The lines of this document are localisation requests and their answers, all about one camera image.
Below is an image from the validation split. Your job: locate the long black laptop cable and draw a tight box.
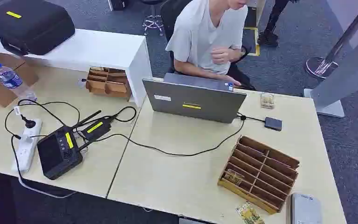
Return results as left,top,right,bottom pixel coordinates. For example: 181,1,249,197
79,119,246,157

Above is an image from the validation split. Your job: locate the black office chair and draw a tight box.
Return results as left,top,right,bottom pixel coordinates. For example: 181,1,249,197
160,0,195,75

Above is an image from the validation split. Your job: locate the person's right hand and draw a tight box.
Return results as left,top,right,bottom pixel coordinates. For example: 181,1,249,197
221,75,242,87

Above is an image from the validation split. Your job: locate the grey laptop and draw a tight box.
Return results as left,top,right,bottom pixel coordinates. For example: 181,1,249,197
142,73,248,125

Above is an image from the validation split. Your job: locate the large wooden card organiser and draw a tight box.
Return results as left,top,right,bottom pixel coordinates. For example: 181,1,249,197
217,134,301,215

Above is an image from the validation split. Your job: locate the black transmitter with antennas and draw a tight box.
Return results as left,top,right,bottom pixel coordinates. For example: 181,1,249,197
73,110,118,150

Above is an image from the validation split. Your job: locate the black external drive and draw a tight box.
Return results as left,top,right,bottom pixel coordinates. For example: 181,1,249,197
264,116,283,132

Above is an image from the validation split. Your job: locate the small wooden card box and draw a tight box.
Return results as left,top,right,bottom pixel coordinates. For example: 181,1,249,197
85,66,133,101

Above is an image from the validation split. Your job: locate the chrome stanchion pole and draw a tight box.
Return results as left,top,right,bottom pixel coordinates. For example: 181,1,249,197
305,0,358,80

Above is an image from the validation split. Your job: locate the short black looped cable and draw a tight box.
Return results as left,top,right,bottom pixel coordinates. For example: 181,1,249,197
110,106,138,124

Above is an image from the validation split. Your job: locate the brown cardboard box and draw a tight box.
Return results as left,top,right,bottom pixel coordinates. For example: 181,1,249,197
0,52,40,108

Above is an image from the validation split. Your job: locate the black monitor box yellow tape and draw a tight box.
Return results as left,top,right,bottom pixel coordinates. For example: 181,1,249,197
36,125,84,181

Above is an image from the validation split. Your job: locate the standing person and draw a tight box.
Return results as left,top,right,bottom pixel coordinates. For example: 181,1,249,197
257,0,301,48

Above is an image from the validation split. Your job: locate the pale grey box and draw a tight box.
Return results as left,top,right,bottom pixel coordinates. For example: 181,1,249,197
286,192,324,224

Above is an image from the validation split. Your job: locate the seated person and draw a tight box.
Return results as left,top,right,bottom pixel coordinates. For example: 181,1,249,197
165,0,257,91

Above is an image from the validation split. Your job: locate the black power plug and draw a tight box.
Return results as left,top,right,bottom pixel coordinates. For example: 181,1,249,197
20,114,37,129

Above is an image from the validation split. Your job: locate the clear water bottle blue cap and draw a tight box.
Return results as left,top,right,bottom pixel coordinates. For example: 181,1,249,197
0,61,38,103

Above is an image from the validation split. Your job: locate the white power strip cable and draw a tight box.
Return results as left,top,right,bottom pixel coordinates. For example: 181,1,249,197
18,171,76,199

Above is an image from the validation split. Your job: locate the white cabinet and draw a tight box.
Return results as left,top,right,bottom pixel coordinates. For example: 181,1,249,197
245,0,267,28

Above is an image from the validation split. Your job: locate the thin black looped cable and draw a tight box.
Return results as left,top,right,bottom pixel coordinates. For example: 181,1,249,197
4,98,82,140

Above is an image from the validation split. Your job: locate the chrome chair base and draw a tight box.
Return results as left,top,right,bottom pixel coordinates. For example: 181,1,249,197
141,0,165,36

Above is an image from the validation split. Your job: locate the person's left hand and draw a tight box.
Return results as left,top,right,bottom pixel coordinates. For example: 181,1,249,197
210,46,233,65

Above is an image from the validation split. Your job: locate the white power strip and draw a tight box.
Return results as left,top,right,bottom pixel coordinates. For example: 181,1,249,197
11,118,43,173

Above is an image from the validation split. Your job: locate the black floor mat yellow edge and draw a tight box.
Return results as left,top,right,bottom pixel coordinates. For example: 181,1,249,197
242,26,261,57

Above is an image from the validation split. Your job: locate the black carrying case yellow tape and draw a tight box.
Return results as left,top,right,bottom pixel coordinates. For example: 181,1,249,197
0,0,76,56

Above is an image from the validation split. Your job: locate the grey floor stand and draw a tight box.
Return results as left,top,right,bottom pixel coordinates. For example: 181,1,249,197
303,29,358,119

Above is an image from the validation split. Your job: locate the black floor object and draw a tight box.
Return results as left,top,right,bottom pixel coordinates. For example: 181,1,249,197
107,0,129,12

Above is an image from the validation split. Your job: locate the white desk shelf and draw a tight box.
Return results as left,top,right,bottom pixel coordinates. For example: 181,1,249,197
0,18,153,108

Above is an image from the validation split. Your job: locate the black drive cable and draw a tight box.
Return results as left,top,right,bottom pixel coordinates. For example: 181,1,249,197
236,113,266,123

